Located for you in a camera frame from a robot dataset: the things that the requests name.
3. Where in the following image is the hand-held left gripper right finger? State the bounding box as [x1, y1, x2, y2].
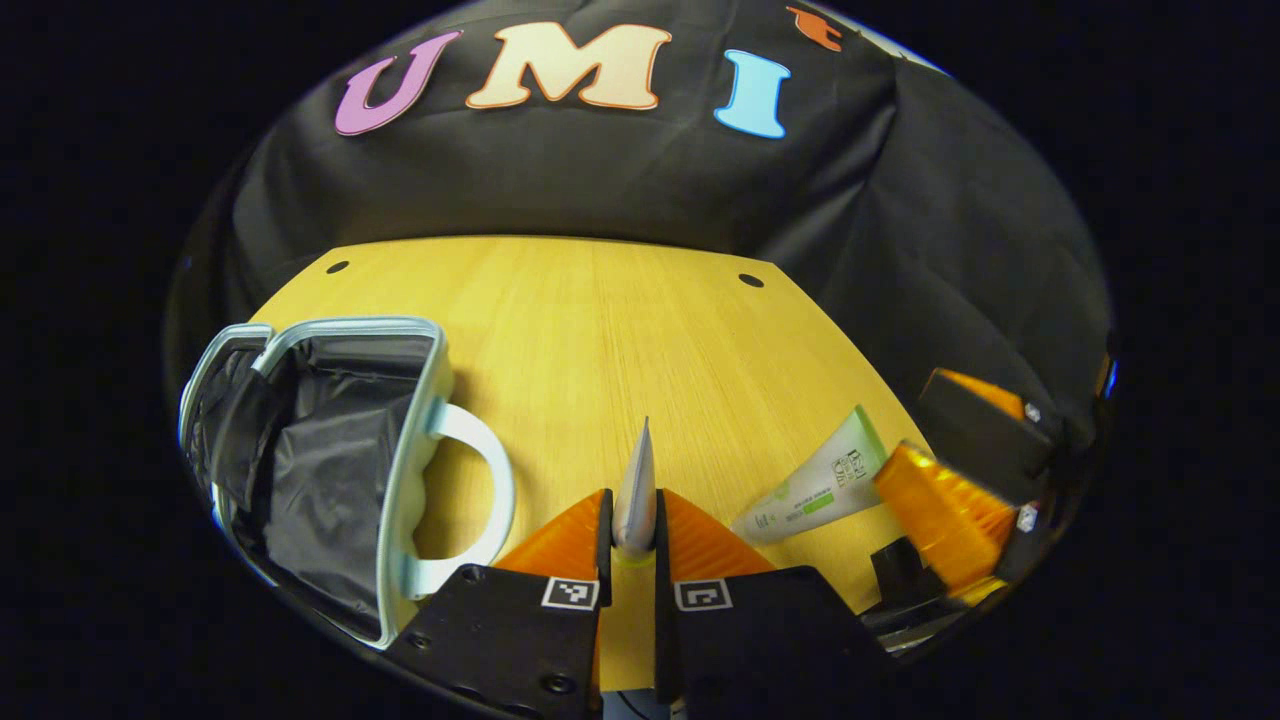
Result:
[654, 488, 893, 709]

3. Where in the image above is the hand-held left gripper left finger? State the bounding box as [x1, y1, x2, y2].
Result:
[384, 488, 615, 719]

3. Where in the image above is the grey squeeze tube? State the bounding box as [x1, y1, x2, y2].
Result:
[613, 417, 661, 561]

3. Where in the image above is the white green squeeze tube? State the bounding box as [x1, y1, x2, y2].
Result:
[730, 404, 891, 547]

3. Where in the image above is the light blue suitcase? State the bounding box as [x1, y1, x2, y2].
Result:
[178, 315, 517, 653]

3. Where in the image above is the black backdrop cloth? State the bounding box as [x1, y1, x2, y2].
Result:
[165, 0, 1113, 441]

